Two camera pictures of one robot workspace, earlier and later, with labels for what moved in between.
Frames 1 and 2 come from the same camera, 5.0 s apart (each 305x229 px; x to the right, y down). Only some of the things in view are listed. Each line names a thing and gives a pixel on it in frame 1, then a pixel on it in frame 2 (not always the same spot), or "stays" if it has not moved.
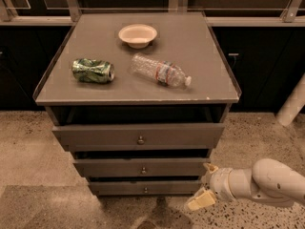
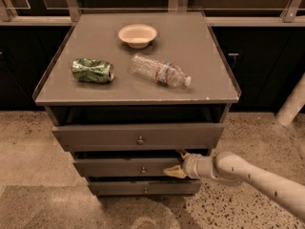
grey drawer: [140, 167] stays
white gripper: [218, 180] -> [190, 165]
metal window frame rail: [294, 14] stays
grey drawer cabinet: [139, 100] stays
